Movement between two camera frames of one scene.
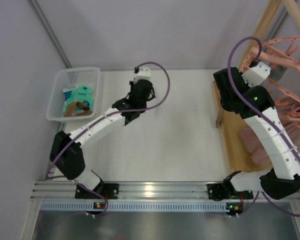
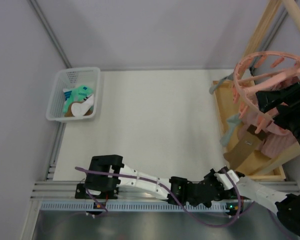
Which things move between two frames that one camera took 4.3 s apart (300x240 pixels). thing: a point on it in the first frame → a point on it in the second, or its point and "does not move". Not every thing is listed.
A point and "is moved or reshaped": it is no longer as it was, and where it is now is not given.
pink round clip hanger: x=294 y=52 is moved or reshaped
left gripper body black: x=142 y=88 → x=213 y=184
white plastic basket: x=70 y=78 does not move
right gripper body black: x=228 y=78 → x=269 y=100
